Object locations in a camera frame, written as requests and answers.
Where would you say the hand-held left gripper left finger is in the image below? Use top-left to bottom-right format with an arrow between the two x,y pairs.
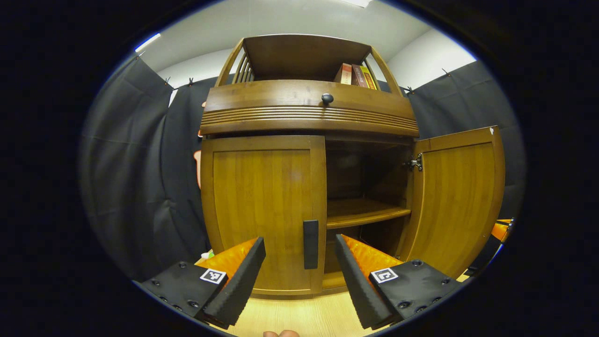
140,236 -> 266,330

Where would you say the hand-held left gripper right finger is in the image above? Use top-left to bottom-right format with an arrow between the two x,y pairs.
335,234 -> 464,330

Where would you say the wooden shoe cabinet door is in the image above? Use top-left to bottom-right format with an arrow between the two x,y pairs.
200,136 -> 327,296
398,125 -> 506,280

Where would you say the black door handle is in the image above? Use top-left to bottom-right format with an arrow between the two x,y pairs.
303,220 -> 320,270

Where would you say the wooden double-door shoe cabinet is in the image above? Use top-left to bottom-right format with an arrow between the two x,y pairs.
199,34 -> 506,298

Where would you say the wooden cabinet drawer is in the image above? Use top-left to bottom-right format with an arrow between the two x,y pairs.
205,80 -> 417,117

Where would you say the wooden inner shelf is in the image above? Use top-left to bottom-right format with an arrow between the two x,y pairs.
326,198 -> 412,230

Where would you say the black backdrop cloth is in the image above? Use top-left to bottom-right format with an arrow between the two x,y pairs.
80,54 -> 527,281

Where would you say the yellow book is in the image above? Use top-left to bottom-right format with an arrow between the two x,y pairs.
359,66 -> 378,90

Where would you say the small ceiling light panel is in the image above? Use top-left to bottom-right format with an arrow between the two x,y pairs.
135,33 -> 162,53

